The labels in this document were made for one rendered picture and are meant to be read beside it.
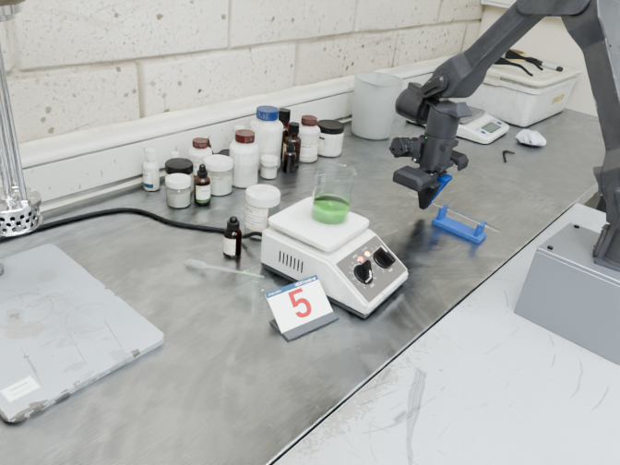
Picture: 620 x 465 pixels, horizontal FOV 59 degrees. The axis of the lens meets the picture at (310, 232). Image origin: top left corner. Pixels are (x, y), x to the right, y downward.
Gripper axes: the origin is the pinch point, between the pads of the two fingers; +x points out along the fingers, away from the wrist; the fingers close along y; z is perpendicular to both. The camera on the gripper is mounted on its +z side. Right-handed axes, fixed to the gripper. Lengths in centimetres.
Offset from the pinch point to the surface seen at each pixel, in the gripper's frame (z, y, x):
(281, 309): -4.5, 45.2, 2.1
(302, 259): -0.7, 37.3, -0.8
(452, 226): -7.4, 1.3, 3.8
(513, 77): 17, -74, -8
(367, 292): -10.9, 34.4, 0.8
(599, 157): -14, -71, 5
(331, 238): -3.1, 34.0, -4.3
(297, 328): -7.3, 44.8, 4.0
